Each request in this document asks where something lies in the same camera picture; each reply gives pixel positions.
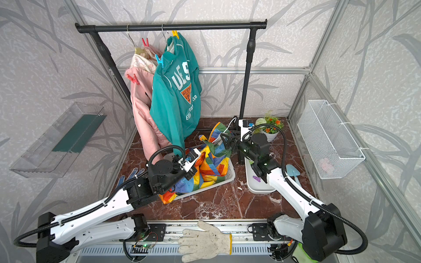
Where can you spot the teal green jacket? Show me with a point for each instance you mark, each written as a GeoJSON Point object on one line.
{"type": "Point", "coordinates": [176, 94]}

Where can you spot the red clothespin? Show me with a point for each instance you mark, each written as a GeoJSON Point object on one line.
{"type": "Point", "coordinates": [133, 78]}
{"type": "Point", "coordinates": [145, 42]}

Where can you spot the clear acrylic wall shelf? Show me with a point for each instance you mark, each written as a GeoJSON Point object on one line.
{"type": "Point", "coordinates": [52, 155]}

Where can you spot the white perforated laundry basket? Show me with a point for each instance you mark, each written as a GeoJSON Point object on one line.
{"type": "Point", "coordinates": [212, 169]}

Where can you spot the yellow clothespin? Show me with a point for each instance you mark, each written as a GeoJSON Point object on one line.
{"type": "Point", "coordinates": [175, 34]}

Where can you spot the white knitted work glove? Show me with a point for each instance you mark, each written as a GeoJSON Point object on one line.
{"type": "Point", "coordinates": [206, 243]}

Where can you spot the blue clothespin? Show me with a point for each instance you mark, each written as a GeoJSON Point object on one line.
{"type": "Point", "coordinates": [159, 60]}

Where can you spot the potted artificial flower plant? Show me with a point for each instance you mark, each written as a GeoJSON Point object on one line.
{"type": "Point", "coordinates": [271, 131]}

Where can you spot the rainbow striped jacket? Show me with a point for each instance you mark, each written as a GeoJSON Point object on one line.
{"type": "Point", "coordinates": [211, 167]}

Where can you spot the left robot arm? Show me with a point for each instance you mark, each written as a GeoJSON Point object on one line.
{"type": "Point", "coordinates": [58, 236]}

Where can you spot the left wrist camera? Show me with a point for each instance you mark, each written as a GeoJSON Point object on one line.
{"type": "Point", "coordinates": [188, 162]}

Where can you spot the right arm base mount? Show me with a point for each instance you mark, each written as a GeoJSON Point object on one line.
{"type": "Point", "coordinates": [259, 232]}

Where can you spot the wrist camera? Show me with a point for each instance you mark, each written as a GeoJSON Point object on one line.
{"type": "Point", "coordinates": [245, 126]}
{"type": "Point", "coordinates": [188, 162]}

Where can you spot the black rubber glove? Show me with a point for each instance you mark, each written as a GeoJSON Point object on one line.
{"type": "Point", "coordinates": [300, 256]}

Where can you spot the blue dotted work glove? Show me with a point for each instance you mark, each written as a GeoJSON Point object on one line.
{"type": "Point", "coordinates": [135, 172]}

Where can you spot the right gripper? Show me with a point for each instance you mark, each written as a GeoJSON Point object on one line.
{"type": "Point", "coordinates": [237, 142]}

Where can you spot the black clothes rack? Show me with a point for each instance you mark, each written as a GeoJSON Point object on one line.
{"type": "Point", "coordinates": [95, 30]}

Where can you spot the white wire mesh basket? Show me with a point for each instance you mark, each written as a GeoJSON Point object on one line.
{"type": "Point", "coordinates": [332, 148]}

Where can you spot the purple clothespin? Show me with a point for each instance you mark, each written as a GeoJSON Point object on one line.
{"type": "Point", "coordinates": [256, 178]}

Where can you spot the white plastic tray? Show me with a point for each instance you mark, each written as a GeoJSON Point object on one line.
{"type": "Point", "coordinates": [255, 187]}

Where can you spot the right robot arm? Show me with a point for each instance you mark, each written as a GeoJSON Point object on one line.
{"type": "Point", "coordinates": [321, 229]}

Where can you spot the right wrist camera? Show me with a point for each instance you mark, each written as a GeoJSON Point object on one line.
{"type": "Point", "coordinates": [245, 126]}

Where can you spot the white hanger of rainbow jacket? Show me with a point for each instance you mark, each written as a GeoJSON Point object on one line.
{"type": "Point", "coordinates": [227, 126]}

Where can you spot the pink jacket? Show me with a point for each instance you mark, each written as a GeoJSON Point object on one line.
{"type": "Point", "coordinates": [152, 138]}

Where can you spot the red clothespin upper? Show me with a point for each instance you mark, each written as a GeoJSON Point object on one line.
{"type": "Point", "coordinates": [145, 42]}

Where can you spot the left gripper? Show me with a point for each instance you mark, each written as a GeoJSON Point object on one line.
{"type": "Point", "coordinates": [189, 174]}

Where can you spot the red clothespin lower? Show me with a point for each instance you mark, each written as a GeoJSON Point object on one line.
{"type": "Point", "coordinates": [133, 78]}

